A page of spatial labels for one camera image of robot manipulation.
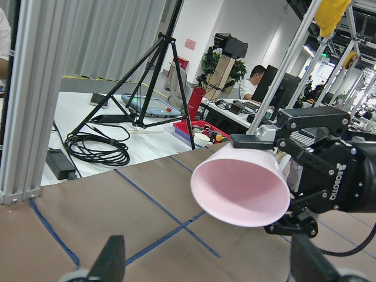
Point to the red water bottle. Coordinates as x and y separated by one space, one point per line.
197 95

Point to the red parts tray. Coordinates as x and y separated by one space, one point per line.
215 134

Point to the seated office worker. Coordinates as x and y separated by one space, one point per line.
248 86

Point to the white paper cup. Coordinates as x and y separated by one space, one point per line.
202 140

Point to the person in white shirt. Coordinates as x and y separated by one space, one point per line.
5 45

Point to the aluminium frame post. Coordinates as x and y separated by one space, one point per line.
40 43

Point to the black power adapter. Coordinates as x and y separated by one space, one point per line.
60 165

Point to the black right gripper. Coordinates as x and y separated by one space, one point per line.
335 172

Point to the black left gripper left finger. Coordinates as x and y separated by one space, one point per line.
109 265

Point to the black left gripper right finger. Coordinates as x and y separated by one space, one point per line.
307 263

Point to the pink plastic cup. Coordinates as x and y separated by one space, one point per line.
243 187

